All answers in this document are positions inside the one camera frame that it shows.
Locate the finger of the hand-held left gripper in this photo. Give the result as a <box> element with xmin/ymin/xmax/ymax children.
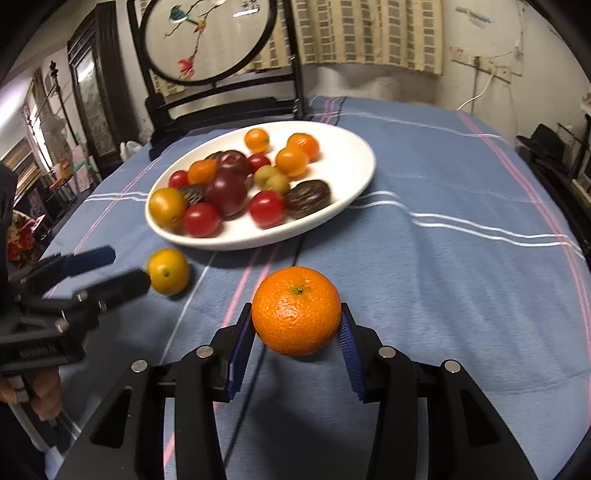
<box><xmin>9</xmin><ymin>246</ymin><xmax>116</xmax><ymax>296</ymax></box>
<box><xmin>18</xmin><ymin>269</ymin><xmax>152</xmax><ymax>324</ymax></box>

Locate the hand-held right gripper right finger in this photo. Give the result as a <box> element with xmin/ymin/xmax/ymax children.
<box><xmin>339</xmin><ymin>302</ymin><xmax>539</xmax><ymax>480</ymax></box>

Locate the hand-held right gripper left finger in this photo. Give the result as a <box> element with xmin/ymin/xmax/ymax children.
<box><xmin>55</xmin><ymin>302</ymin><xmax>257</xmax><ymax>480</ymax></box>

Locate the yellow-orange kumquat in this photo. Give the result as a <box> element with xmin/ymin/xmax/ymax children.
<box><xmin>147</xmin><ymin>248</ymin><xmax>191</xmax><ymax>296</ymax></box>

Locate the mandarin orange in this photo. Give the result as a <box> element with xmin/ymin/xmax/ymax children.
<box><xmin>252</xmin><ymin>266</ymin><xmax>342</xmax><ymax>356</ymax></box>
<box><xmin>187</xmin><ymin>159</ymin><xmax>219</xmax><ymax>185</ymax></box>

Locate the dark red plum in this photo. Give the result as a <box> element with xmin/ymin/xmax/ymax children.
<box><xmin>204</xmin><ymin>173</ymin><xmax>250</xmax><ymax>219</ymax></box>
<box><xmin>217</xmin><ymin>150</ymin><xmax>252</xmax><ymax>180</ymax></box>

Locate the white oval plate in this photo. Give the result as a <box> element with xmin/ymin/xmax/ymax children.
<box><xmin>145</xmin><ymin>121</ymin><xmax>376</xmax><ymax>251</ymax></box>

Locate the person's left forearm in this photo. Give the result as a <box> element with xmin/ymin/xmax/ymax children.
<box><xmin>0</xmin><ymin>401</ymin><xmax>47</xmax><ymax>480</ymax></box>

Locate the person's left hand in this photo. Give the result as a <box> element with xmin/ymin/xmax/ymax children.
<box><xmin>0</xmin><ymin>369</ymin><xmax>63</xmax><ymax>421</ymax></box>

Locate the blue striped tablecloth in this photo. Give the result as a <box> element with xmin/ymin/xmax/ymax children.
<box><xmin>39</xmin><ymin>95</ymin><xmax>591</xmax><ymax>480</ymax></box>

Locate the white electric fan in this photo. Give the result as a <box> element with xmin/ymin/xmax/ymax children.
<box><xmin>39</xmin><ymin>115</ymin><xmax>70</xmax><ymax>148</ymax></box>

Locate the dark wood framed panel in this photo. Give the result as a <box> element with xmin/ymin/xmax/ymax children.
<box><xmin>67</xmin><ymin>2</ymin><xmax>139</xmax><ymax>167</ymax></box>

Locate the dark coat stand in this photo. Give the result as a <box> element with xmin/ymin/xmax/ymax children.
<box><xmin>48</xmin><ymin>60</ymin><xmax>75</xmax><ymax>139</ymax></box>

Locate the dark wooden chair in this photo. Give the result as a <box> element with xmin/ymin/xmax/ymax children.
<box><xmin>127</xmin><ymin>0</ymin><xmax>305</xmax><ymax>160</ymax></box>

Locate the small tangerine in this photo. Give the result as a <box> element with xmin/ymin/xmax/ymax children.
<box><xmin>287</xmin><ymin>133</ymin><xmax>320</xmax><ymax>161</ymax></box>

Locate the black hat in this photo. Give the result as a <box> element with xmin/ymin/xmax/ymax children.
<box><xmin>517</xmin><ymin>124</ymin><xmax>566</xmax><ymax>160</ymax></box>

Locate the checked beige curtain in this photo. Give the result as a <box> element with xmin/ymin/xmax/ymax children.
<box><xmin>252</xmin><ymin>0</ymin><xmax>444</xmax><ymax>77</ymax></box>

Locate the white power cable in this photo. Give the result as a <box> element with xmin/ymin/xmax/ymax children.
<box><xmin>457</xmin><ymin>71</ymin><xmax>495</xmax><ymax>112</ymax></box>

